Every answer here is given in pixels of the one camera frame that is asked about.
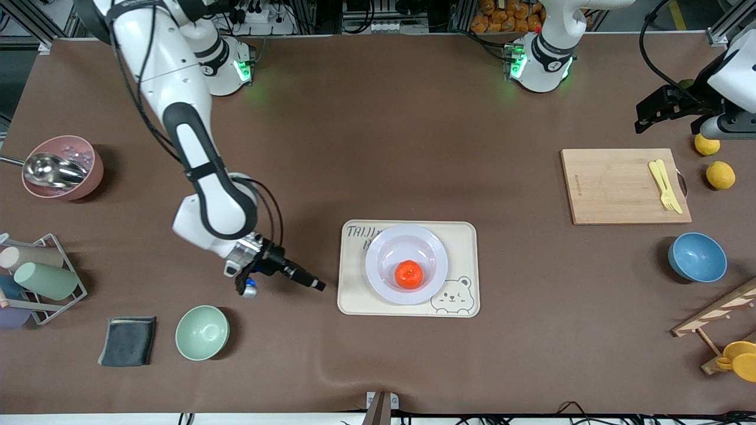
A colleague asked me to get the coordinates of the orange fruit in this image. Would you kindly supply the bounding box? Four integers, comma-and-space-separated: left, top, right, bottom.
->
395, 261, 423, 290

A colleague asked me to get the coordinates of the white round plate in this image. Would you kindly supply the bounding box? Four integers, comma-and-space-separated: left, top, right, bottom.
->
365, 224, 448, 306

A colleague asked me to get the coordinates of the cream bear print tray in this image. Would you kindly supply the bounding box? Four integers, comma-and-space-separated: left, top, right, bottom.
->
337, 220, 481, 318

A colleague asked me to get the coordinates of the yellow plastic fork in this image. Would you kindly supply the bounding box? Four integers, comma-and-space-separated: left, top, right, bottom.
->
649, 161, 677, 212

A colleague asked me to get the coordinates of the wooden cutting board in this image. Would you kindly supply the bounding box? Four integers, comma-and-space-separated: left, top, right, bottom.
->
560, 148, 693, 226

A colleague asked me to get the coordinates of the light green bowl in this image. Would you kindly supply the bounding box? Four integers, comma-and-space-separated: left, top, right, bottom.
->
175, 305, 230, 362

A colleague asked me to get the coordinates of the blue bowl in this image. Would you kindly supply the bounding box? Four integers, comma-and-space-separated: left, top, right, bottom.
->
668, 232, 728, 284

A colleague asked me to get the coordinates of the dark grey folded cloth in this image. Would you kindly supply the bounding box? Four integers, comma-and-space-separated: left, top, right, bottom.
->
97, 316, 158, 368

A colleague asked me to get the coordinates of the bag of oranges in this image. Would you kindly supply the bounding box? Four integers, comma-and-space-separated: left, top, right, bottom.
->
471, 0, 545, 34

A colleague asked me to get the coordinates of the pink bowl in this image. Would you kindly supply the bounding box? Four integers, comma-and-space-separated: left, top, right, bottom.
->
22, 135, 105, 202

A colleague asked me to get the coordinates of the wooden drying rack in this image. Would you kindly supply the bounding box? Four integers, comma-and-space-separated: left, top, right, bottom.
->
672, 277, 756, 376

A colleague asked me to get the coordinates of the mint green cup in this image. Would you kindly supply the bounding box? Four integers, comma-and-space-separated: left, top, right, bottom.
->
14, 261, 80, 301

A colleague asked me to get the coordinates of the brown table mat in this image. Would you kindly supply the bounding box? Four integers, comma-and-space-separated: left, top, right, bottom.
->
0, 32, 756, 415

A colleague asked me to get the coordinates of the shiny metal scoop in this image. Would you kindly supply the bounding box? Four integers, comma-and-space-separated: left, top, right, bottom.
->
0, 152, 88, 189

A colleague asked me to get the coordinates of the beige cup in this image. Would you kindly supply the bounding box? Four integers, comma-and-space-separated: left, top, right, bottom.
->
0, 245, 64, 272

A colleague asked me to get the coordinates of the long white socket bar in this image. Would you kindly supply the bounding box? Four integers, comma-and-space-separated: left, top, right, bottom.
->
343, 19, 429, 34

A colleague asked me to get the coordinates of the purple cup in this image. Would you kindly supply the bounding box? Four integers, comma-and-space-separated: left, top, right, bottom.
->
0, 306, 31, 330

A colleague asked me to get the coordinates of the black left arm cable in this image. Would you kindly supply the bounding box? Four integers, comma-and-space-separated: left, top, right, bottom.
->
640, 0, 712, 108

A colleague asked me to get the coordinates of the metal table edge bracket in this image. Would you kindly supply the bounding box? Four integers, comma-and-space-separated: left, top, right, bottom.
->
365, 391, 400, 425

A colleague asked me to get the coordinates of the grey wire cup rack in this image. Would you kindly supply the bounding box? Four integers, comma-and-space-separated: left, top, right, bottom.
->
0, 233, 88, 326

